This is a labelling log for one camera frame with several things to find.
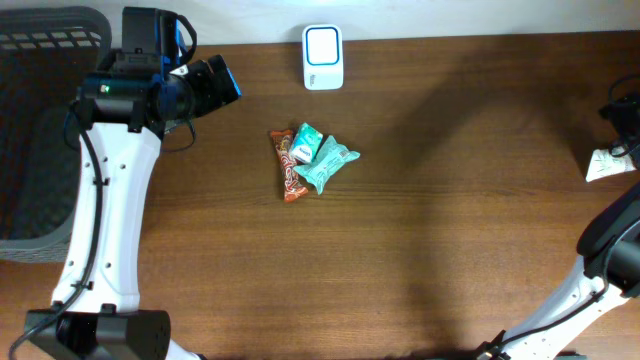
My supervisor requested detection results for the white lotion tube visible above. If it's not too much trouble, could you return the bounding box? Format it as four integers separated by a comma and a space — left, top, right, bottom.
585, 146, 638, 182

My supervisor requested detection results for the teal tissue pack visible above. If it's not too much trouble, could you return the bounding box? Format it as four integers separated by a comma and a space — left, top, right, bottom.
289, 123, 324, 164

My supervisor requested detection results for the orange candy bar wrapper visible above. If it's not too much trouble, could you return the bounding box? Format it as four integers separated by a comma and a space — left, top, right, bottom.
270, 129, 308, 203

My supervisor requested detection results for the teal wet wipes pack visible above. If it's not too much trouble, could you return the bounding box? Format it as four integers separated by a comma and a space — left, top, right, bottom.
294, 135, 360, 195

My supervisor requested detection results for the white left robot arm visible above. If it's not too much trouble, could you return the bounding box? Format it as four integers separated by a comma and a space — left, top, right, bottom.
21, 7, 241, 359

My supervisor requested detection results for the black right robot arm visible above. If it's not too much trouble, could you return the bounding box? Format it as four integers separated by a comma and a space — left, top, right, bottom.
472, 185, 639, 360

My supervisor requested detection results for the white barcode scanner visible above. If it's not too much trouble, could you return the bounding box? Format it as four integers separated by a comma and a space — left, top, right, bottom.
302, 24, 344, 91

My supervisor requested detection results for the grey plastic basket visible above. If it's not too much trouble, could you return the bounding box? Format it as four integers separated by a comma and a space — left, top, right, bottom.
1, 6, 112, 263

